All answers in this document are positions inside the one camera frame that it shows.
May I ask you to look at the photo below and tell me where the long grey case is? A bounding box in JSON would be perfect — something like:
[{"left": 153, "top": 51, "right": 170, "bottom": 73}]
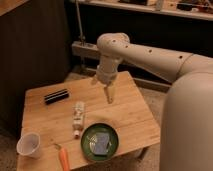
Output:
[{"left": 71, "top": 41, "right": 100, "bottom": 59}]

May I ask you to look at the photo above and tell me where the metal stand pole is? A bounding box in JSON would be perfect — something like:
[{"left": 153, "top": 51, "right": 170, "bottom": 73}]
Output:
[{"left": 75, "top": 0, "right": 85, "bottom": 45}]

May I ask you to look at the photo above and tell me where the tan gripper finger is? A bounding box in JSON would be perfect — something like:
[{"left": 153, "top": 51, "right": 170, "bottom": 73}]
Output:
[
  {"left": 105, "top": 85, "right": 114, "bottom": 103},
  {"left": 91, "top": 76, "right": 98, "bottom": 85}
]

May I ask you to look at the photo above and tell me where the small wooden table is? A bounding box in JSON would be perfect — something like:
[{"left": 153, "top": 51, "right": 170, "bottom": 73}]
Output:
[{"left": 17, "top": 71, "right": 160, "bottom": 171}]

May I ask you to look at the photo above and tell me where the orange toy carrot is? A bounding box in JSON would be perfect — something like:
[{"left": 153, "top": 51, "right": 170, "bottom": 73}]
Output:
[{"left": 55, "top": 144, "right": 70, "bottom": 171}]

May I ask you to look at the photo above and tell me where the wooden shelf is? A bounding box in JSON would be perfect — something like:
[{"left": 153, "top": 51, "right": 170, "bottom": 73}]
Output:
[{"left": 69, "top": 0, "right": 213, "bottom": 21}]

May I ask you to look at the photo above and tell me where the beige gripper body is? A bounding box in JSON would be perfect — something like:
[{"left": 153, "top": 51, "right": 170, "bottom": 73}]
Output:
[{"left": 96, "top": 56, "right": 119, "bottom": 85}]

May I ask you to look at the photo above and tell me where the white glue tube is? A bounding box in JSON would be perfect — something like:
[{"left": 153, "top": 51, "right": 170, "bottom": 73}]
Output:
[{"left": 73, "top": 101, "right": 85, "bottom": 138}]

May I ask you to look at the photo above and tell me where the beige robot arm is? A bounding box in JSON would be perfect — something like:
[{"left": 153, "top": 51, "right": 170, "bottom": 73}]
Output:
[{"left": 96, "top": 33, "right": 213, "bottom": 171}]

